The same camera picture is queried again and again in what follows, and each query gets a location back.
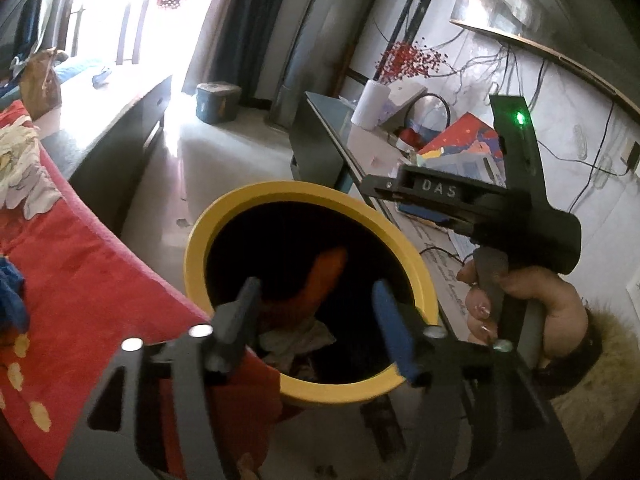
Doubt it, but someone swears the yellow trash bin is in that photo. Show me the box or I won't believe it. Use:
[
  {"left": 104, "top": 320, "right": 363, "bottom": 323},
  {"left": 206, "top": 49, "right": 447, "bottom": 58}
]
[{"left": 184, "top": 181, "right": 440, "bottom": 407}]

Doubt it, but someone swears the white cloth in bin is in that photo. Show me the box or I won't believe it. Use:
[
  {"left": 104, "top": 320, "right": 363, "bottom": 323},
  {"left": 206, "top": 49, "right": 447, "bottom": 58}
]
[{"left": 257, "top": 317, "right": 337, "bottom": 367}]

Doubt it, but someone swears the black cable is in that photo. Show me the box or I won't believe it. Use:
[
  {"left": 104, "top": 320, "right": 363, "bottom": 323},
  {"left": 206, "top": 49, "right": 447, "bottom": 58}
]
[{"left": 520, "top": 55, "right": 632, "bottom": 177}]

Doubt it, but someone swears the glass-top desk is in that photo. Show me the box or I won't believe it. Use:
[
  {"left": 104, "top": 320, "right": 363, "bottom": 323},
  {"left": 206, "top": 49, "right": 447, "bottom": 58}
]
[{"left": 290, "top": 91, "right": 501, "bottom": 351}]

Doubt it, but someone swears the wooden wall shelf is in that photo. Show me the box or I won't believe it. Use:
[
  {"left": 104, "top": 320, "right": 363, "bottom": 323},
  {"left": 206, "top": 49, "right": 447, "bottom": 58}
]
[{"left": 450, "top": 19, "right": 640, "bottom": 126}]

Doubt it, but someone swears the red floral blanket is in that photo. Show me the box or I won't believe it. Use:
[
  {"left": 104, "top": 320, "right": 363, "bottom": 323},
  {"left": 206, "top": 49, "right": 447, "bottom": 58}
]
[{"left": 0, "top": 100, "right": 281, "bottom": 480}]

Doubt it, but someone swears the blue bucket with lid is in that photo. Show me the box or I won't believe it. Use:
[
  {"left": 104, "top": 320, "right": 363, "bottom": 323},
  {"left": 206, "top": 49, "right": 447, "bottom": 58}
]
[{"left": 195, "top": 82, "right": 242, "bottom": 124}]

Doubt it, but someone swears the person's right forearm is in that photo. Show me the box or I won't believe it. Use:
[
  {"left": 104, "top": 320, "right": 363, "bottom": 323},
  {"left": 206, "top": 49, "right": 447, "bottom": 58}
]
[{"left": 530, "top": 300, "right": 640, "bottom": 480}]

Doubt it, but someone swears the dark curtain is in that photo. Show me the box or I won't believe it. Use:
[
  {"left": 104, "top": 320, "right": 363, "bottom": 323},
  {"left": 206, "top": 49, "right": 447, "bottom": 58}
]
[{"left": 200, "top": 0, "right": 286, "bottom": 109}]

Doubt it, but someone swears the colourful book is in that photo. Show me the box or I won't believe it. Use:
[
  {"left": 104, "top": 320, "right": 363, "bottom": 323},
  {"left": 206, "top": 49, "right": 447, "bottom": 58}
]
[{"left": 417, "top": 112, "right": 506, "bottom": 182}]

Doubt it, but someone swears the dark low cabinet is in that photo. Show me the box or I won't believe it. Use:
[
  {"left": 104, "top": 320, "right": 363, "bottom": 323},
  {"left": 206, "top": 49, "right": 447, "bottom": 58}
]
[{"left": 35, "top": 71, "right": 174, "bottom": 241}]

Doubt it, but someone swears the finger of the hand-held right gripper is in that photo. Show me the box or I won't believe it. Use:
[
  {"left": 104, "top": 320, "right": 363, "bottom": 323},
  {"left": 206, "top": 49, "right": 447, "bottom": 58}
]
[{"left": 360, "top": 164, "right": 474, "bottom": 226}]

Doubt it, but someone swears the orange cloth in bin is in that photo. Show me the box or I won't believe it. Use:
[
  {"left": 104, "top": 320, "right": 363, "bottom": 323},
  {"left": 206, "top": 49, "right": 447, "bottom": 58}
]
[{"left": 295, "top": 246, "right": 349, "bottom": 322}]

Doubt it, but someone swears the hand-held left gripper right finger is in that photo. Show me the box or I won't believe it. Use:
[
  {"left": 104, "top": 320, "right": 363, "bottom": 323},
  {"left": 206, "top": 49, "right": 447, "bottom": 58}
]
[{"left": 371, "top": 280, "right": 581, "bottom": 480}]

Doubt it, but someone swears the blue cloth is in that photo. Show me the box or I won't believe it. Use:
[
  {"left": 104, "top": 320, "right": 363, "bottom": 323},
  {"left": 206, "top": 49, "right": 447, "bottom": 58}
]
[{"left": 0, "top": 255, "right": 31, "bottom": 334}]

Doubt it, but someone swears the white paper sheet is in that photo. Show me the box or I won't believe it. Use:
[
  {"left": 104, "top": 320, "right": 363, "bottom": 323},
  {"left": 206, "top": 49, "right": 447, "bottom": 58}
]
[{"left": 405, "top": 222, "right": 481, "bottom": 331}]

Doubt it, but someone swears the person's right hand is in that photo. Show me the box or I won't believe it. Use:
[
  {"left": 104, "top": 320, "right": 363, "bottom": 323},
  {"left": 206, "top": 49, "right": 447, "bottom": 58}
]
[{"left": 460, "top": 258, "right": 591, "bottom": 361}]

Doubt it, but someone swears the brown paper bag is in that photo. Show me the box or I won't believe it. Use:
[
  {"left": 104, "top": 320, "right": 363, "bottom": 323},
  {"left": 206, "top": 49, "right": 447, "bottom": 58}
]
[{"left": 22, "top": 47, "right": 64, "bottom": 121}]

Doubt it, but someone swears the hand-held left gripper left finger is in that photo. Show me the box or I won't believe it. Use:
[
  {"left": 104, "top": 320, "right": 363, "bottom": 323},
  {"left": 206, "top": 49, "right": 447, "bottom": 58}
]
[{"left": 55, "top": 276, "right": 264, "bottom": 480}]

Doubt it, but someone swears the sliding glass door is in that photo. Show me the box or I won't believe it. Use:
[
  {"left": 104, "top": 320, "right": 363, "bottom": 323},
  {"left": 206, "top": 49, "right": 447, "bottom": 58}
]
[{"left": 65, "top": 0, "right": 167, "bottom": 69}]

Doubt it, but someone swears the white paper towel roll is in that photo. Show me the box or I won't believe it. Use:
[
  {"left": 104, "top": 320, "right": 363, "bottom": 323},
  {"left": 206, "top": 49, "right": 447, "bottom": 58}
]
[{"left": 350, "top": 80, "right": 391, "bottom": 130}]

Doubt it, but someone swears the red berry branch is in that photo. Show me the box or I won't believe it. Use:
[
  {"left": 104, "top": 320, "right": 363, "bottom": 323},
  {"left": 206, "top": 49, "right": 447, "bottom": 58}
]
[{"left": 375, "top": 37, "right": 454, "bottom": 86}]

